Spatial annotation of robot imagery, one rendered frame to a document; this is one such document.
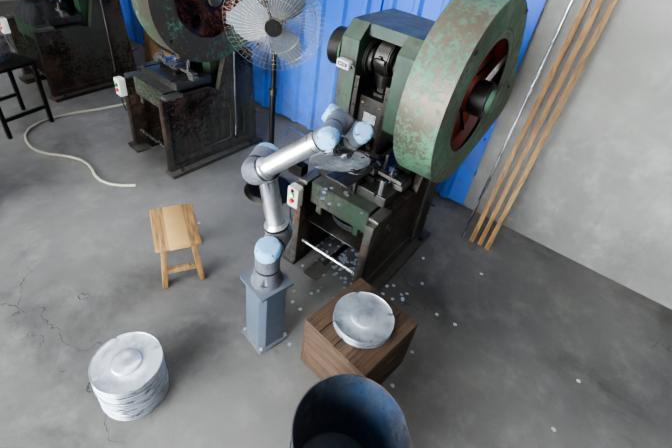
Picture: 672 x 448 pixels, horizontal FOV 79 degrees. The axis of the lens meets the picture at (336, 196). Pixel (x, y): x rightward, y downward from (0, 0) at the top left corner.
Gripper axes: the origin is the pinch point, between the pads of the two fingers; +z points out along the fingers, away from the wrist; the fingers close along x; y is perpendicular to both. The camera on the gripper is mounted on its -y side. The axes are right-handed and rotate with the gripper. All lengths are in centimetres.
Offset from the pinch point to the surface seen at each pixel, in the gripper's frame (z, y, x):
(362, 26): -5, -13, -57
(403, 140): -25.9, -17.5, 1.6
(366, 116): 17.0, -19.9, -21.6
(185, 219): 81, 73, 20
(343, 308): 21, 0, 72
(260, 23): 52, 25, -87
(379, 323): 13, -15, 79
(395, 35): -14, -25, -49
